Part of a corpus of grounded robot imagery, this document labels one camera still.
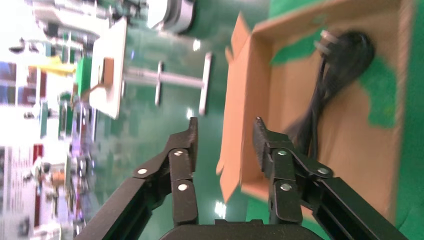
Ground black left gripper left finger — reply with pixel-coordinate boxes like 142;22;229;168
73;116;200;240

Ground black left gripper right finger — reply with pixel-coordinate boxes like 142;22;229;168
253;116;409;240

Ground black power cable with plug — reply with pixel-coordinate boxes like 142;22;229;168
284;29;377;160

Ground open brown cardboard box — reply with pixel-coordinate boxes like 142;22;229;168
215;0;414;229

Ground flat green scrap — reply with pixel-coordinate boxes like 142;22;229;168
358;57;398;129

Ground long green scrap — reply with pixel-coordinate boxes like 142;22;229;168
270;29;324;66

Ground white standing desk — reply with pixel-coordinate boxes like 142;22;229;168
88;17;214;121

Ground white wheeled robot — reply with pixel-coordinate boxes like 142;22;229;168
145;0;196;35

